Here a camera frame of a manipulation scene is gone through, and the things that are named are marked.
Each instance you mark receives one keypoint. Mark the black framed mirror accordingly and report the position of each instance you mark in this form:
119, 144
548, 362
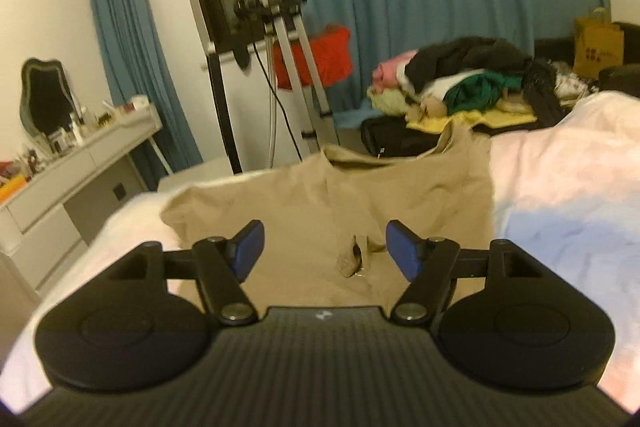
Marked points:
47, 102

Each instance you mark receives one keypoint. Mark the black sofa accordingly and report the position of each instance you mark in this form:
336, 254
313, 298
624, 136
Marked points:
570, 87

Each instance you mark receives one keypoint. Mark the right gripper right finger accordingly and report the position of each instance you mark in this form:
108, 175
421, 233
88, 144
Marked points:
427, 264

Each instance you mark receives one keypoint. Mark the red basket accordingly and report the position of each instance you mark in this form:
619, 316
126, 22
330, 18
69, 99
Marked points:
331, 56

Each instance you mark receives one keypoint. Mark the yellow garment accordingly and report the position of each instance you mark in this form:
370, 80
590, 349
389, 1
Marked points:
430, 114

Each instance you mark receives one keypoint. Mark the yellow box on table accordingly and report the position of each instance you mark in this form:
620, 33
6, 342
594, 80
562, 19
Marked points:
14, 185

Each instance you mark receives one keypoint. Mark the tan t-shirt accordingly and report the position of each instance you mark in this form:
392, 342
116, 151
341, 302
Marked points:
325, 219

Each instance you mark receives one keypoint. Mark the narrow teal curtain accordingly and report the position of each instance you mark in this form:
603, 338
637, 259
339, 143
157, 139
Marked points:
135, 64

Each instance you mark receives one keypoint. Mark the black garment on pile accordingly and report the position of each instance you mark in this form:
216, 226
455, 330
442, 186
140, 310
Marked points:
474, 54

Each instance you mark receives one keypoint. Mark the yellow paper bag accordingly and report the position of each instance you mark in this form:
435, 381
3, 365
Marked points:
599, 44

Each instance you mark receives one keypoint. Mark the pink garment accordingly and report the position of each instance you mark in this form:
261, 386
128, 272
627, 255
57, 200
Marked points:
384, 76

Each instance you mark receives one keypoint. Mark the green garment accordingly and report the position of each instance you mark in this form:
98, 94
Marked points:
480, 92

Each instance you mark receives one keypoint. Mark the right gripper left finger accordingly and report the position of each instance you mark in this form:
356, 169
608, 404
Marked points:
222, 266

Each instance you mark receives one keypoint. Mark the white dressing table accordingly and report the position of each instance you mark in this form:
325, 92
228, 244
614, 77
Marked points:
49, 224

